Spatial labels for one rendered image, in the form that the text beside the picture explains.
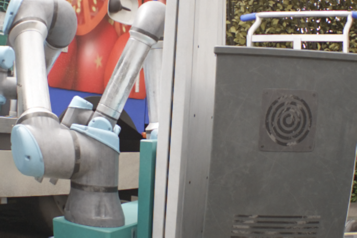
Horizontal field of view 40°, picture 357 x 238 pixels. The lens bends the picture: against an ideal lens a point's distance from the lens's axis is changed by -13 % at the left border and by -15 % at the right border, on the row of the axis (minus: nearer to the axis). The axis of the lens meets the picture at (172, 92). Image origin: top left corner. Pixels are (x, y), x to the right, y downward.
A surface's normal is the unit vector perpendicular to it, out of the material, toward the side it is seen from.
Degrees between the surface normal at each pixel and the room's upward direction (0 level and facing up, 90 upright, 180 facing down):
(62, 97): 90
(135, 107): 90
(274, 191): 90
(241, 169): 90
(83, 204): 72
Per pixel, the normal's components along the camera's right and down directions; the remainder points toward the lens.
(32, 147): 0.50, -0.26
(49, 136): 0.48, -0.58
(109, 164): 0.68, 0.00
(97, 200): 0.31, -0.33
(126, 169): 0.88, 0.03
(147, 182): -0.33, -0.07
